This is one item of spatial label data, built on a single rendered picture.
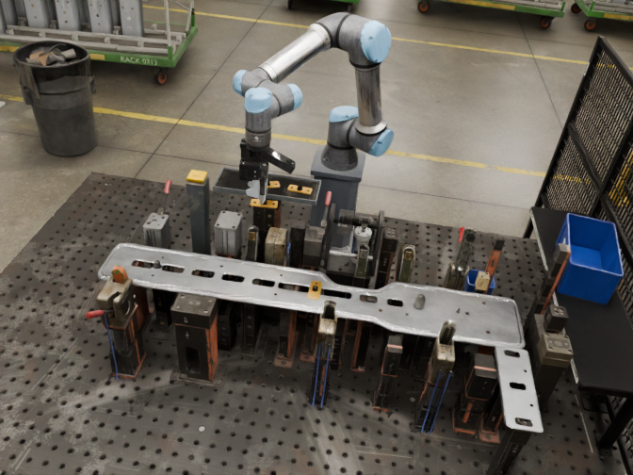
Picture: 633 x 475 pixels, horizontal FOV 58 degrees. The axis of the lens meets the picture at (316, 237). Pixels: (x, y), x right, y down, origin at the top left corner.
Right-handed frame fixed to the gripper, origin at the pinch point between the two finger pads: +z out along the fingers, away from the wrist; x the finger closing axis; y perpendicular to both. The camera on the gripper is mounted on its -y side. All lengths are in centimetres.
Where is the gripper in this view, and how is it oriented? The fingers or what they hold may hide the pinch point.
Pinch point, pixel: (264, 199)
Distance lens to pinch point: 180.7
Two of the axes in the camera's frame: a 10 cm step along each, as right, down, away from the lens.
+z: -0.7, 7.9, 6.1
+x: -0.4, 6.1, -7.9
